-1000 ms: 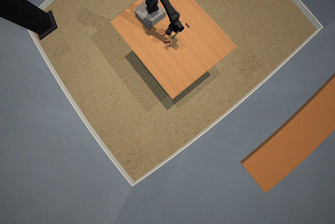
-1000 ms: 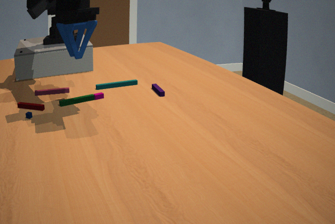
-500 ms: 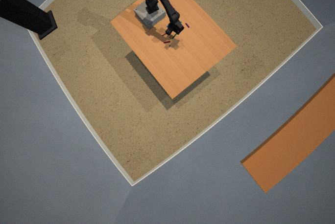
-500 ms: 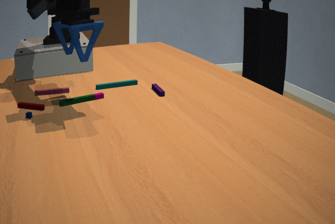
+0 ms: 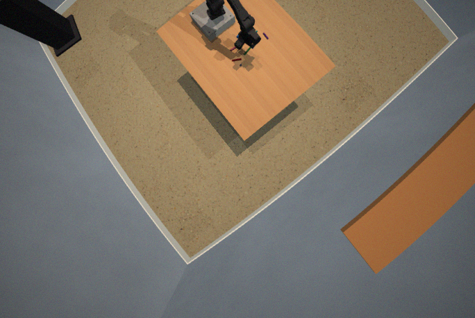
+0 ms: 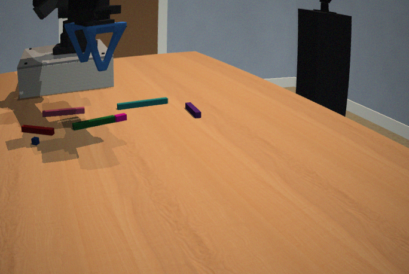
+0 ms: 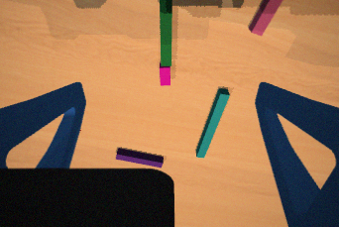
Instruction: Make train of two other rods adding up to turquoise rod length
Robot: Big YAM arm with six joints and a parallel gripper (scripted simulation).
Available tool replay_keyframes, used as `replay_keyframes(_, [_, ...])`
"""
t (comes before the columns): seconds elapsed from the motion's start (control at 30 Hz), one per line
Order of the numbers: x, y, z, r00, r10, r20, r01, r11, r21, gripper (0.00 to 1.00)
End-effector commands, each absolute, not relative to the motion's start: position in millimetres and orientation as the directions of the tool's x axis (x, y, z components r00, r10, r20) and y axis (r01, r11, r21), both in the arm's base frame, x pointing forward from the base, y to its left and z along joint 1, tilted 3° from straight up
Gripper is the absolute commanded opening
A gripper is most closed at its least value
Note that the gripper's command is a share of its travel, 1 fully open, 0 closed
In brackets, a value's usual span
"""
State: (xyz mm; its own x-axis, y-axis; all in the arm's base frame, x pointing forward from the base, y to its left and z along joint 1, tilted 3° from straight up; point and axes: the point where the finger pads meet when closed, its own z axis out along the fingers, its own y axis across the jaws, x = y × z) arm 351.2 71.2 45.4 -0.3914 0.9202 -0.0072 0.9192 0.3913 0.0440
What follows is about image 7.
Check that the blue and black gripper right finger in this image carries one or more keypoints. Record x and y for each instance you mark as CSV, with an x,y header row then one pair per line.
x,y
304,203

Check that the magenta rod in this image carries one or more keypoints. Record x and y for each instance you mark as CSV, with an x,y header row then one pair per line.
x,y
165,75

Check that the turquoise rod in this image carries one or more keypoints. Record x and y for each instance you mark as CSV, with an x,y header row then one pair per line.
x,y
215,114

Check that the green rod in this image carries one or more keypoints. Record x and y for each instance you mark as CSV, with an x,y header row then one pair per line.
x,y
166,28

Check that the purple rod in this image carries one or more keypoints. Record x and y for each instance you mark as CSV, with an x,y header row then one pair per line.
x,y
139,158

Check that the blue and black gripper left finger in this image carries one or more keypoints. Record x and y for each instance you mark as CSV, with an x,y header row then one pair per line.
x,y
21,120

